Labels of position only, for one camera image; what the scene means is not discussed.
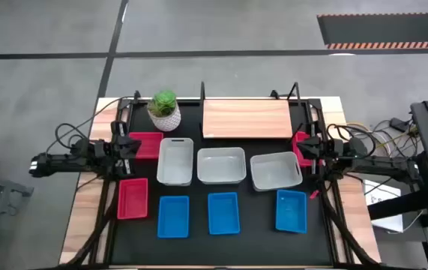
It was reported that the black power adapter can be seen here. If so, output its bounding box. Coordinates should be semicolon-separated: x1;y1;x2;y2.
389;117;409;132

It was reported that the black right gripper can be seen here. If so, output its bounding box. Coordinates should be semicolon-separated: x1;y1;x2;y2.
296;121;329;176

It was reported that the succulent in patterned white pot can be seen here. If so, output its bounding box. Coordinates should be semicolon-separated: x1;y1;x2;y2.
146;89;182;133

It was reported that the white paper sheet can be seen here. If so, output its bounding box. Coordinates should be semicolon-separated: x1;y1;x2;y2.
363;178;405;233

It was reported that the grey plastic basket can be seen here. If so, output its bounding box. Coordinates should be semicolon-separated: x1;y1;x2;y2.
156;137;195;187
196;146;247;185
250;151;304;192

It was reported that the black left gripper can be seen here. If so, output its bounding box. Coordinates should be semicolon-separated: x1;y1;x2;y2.
110;120;142;177

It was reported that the red plastic basket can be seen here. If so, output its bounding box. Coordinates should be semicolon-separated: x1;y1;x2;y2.
128;131;164;160
116;178;149;221
292;130;325;168

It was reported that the black right gripper cable loop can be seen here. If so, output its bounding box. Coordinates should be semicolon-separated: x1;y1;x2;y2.
335;125;378;159

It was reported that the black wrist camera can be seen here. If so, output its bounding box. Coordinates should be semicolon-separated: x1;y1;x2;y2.
94;139;113;158
322;138;344;158

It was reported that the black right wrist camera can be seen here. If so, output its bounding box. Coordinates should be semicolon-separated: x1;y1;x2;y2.
322;138;344;158

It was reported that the wooden shelf with black frame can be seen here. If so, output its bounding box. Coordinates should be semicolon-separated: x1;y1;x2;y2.
199;81;304;140

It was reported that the black metal rig frame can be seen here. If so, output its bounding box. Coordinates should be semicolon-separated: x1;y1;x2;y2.
61;89;382;270

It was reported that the long black left arm cable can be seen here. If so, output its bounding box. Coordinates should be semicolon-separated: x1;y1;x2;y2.
44;95;136;155

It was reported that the yellow cable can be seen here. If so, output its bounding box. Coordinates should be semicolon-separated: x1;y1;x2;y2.
346;121;419;151

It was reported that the blue plastic basket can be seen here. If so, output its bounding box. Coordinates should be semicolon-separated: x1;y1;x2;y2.
207;192;241;236
275;189;308;235
157;195;190;239

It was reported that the black table mat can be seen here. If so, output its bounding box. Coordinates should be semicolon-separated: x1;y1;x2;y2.
110;100;334;267

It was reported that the black mat with hazard stripes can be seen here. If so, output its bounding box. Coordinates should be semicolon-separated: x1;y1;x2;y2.
317;13;428;50

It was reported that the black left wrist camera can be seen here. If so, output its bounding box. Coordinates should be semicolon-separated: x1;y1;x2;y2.
94;139;113;158

